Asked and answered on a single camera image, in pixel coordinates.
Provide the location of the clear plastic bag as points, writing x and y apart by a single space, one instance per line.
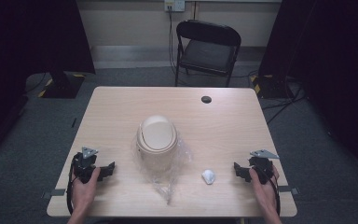
171 177

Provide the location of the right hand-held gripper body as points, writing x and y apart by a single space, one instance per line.
262 166

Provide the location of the crumpled white paper ball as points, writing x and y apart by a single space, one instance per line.
208 176

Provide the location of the person's left hand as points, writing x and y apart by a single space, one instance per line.
84 191

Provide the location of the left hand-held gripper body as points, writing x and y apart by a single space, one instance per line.
83 168

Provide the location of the white wall outlet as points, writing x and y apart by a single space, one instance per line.
174 5

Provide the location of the person's right hand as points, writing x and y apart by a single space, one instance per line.
262 194

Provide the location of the black folding chair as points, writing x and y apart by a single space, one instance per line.
206 53

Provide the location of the dark curtain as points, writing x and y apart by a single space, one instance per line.
329 62
28 46

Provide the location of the grey table edge bracket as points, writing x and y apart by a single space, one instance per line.
54 193
289 190

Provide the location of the black stand base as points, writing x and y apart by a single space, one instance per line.
272 87
62 85

